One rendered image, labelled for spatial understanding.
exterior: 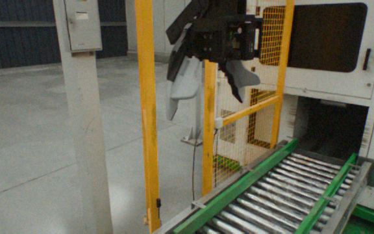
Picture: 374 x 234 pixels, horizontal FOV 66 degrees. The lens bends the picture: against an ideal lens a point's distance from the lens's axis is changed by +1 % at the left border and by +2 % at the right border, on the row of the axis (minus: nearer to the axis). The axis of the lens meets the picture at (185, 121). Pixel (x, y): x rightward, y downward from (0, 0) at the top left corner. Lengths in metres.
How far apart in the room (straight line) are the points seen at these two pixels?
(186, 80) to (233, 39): 0.08
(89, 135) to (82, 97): 0.25
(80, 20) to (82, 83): 0.34
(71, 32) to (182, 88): 1.31
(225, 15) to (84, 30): 1.36
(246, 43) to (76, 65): 1.41
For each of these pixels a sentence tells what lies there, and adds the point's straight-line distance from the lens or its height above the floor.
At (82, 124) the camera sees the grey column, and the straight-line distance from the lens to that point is 1.81.
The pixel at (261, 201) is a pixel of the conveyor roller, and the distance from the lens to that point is 1.94.
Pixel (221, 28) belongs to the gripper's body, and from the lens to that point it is 0.36.
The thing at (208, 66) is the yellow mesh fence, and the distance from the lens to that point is 1.67.
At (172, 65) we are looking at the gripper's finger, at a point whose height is 1.57.
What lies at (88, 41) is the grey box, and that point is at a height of 1.52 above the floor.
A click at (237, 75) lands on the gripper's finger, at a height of 1.54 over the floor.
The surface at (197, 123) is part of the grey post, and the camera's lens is 4.01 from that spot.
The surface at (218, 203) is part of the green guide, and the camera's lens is 1.74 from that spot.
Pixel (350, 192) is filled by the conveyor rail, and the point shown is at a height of 0.59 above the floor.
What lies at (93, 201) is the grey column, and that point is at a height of 0.51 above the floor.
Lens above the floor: 1.62
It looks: 19 degrees down
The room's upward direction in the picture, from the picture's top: straight up
